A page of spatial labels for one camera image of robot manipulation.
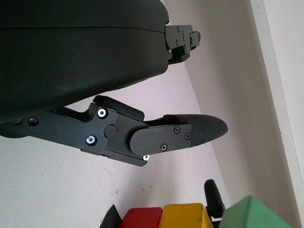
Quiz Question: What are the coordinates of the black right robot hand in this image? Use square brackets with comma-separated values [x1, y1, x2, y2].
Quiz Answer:
[204, 179, 226, 220]

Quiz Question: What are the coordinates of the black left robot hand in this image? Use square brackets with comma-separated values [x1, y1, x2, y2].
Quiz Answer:
[0, 0, 228, 167]

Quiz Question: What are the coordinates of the yellow cube block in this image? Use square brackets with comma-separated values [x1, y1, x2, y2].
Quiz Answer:
[161, 203, 213, 228]

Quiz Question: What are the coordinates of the green cube block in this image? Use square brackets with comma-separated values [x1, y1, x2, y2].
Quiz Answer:
[218, 195, 295, 228]

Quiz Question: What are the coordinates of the red cube block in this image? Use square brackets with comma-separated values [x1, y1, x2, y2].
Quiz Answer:
[118, 207, 163, 228]

